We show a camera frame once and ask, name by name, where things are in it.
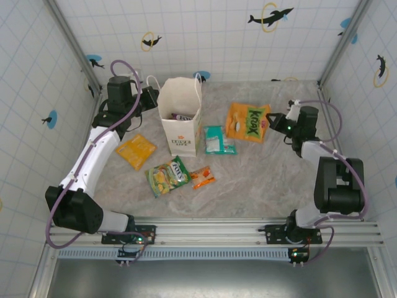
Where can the small orange snack packet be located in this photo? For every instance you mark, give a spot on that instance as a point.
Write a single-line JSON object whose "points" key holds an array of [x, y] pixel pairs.
{"points": [[202, 177]]}

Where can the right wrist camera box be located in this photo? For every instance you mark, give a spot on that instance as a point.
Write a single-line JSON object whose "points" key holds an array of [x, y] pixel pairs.
{"points": [[293, 111]]}

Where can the orange Krax chips bag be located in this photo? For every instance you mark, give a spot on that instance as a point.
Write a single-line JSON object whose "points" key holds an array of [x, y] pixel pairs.
{"points": [[245, 124]]}

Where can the yellow snack pouch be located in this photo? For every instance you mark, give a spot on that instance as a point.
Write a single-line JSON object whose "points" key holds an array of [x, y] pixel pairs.
{"points": [[136, 150]]}

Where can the teal snack packet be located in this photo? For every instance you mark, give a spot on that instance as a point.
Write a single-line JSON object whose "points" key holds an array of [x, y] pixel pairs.
{"points": [[214, 139], [230, 149]]}

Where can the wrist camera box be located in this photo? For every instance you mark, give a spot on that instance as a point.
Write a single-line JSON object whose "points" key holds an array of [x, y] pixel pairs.
{"points": [[137, 74], [293, 111]]}

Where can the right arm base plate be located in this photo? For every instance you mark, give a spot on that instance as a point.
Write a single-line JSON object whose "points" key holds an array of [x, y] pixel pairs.
{"points": [[276, 232]]}

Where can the dolphin blue circle sticker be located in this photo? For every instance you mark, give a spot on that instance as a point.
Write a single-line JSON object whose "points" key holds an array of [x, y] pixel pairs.
{"points": [[347, 25], [94, 60], [205, 75], [51, 119]]}

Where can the green Fox's candy bag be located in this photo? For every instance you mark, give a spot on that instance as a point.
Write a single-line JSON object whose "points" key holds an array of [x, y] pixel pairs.
{"points": [[164, 178]]}

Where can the white paper bag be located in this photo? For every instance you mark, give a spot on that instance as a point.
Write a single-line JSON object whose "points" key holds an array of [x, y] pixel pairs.
{"points": [[181, 136]]}

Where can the aluminium frame post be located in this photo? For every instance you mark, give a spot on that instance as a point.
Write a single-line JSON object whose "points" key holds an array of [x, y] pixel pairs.
{"points": [[74, 49], [344, 40]]}

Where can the purple Fox's candy bag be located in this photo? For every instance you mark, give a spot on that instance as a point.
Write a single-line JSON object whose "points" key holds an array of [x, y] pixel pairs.
{"points": [[183, 117]]}

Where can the aluminium mounting rail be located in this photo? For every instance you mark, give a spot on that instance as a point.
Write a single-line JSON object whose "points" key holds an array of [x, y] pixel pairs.
{"points": [[211, 231]]}

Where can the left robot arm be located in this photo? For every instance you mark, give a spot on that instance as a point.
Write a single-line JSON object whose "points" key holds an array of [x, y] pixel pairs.
{"points": [[90, 158]]}

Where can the grey metal panel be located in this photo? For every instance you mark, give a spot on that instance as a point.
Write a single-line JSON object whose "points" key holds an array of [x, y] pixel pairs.
{"points": [[211, 279]]}

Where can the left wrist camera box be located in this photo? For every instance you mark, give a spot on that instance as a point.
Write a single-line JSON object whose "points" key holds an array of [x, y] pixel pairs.
{"points": [[137, 74]]}

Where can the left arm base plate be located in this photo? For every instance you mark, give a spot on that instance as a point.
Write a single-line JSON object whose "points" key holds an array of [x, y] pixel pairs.
{"points": [[145, 232]]}

